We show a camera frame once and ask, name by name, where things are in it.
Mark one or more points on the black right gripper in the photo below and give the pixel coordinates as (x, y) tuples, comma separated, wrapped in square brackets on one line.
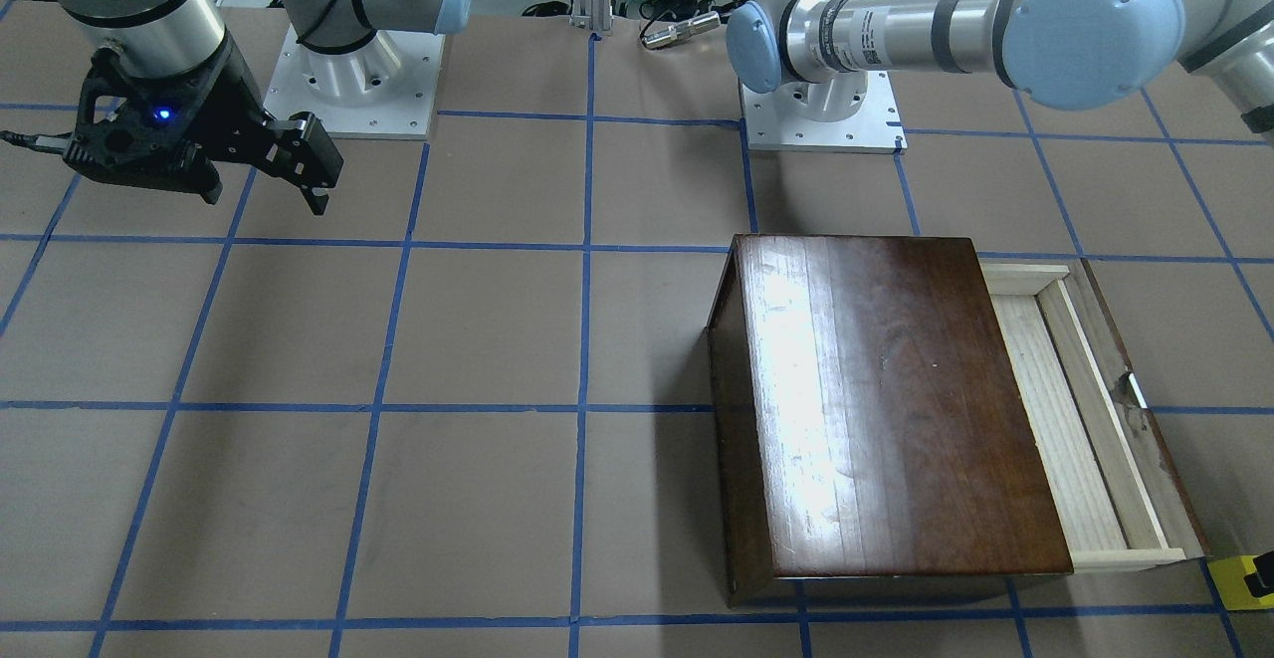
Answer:
[(231, 91)]

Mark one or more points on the white drawer handle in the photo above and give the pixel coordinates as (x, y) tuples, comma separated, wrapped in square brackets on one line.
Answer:
[(1130, 391)]

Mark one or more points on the light wood drawer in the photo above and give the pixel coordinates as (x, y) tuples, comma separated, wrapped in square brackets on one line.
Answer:
[(1119, 497)]

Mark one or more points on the yellow block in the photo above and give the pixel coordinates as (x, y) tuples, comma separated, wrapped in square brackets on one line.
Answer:
[(1244, 583)]

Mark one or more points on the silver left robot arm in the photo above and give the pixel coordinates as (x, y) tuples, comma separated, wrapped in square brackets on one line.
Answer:
[(820, 59)]

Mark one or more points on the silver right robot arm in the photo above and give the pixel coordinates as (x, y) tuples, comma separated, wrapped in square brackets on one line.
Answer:
[(157, 39)]

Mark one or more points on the silver connector plug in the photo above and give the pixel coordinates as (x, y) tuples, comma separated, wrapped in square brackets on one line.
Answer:
[(681, 32)]

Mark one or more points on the dark brown wooden cabinet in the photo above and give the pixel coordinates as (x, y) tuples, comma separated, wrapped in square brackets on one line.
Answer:
[(872, 437)]

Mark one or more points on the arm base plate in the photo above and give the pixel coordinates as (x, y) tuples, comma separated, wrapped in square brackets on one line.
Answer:
[(853, 113), (387, 90)]

